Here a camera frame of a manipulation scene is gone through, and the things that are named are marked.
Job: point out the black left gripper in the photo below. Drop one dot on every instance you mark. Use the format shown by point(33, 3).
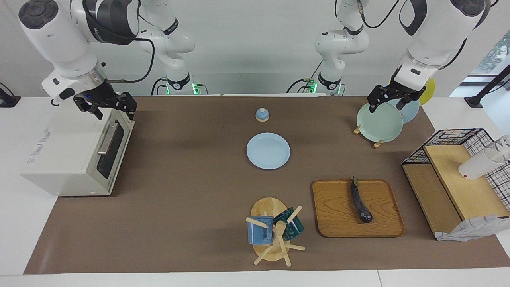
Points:
point(398, 92)

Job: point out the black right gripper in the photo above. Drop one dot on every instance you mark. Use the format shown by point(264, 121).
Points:
point(97, 95)

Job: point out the cream toaster oven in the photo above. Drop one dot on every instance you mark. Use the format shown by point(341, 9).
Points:
point(63, 159)

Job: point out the dark purple eggplant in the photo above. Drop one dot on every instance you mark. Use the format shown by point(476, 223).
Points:
point(360, 205)

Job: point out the light blue round plate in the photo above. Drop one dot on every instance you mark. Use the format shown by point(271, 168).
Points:
point(268, 151)
point(411, 113)

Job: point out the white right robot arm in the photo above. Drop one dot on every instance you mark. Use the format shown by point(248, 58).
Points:
point(59, 40)

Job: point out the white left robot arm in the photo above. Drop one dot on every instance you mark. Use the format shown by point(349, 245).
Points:
point(434, 36)

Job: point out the pale green plate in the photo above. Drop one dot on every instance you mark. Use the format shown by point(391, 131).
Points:
point(378, 123)

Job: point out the yellow plate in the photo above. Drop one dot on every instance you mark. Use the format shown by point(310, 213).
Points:
point(429, 91)

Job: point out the wooden plate rack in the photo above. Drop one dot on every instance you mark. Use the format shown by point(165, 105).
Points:
point(377, 144)

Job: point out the black clamp stand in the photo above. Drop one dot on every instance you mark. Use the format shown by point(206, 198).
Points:
point(474, 101)

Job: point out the black table clamp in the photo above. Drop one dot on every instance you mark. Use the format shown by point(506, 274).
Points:
point(8, 101)

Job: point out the white cup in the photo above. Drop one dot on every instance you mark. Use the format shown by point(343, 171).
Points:
point(476, 165)

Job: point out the window with green view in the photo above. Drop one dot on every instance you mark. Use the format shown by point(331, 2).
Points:
point(496, 56)

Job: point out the brown table mat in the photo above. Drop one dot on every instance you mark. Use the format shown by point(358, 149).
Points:
point(179, 199)

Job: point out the clear glass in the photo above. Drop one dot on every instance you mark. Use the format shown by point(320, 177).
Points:
point(505, 141)

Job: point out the brown wooden tray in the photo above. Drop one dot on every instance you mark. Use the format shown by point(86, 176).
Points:
point(338, 219)

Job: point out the grey patterned cloth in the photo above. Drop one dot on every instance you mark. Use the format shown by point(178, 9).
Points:
point(470, 229)

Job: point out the dark green mug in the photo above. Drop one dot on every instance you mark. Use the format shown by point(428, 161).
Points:
point(295, 229)

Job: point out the wooden mug tree stand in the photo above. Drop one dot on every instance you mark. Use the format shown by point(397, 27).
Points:
point(267, 207)

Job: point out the blue mug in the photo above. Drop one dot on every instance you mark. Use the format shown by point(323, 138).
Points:
point(259, 233)

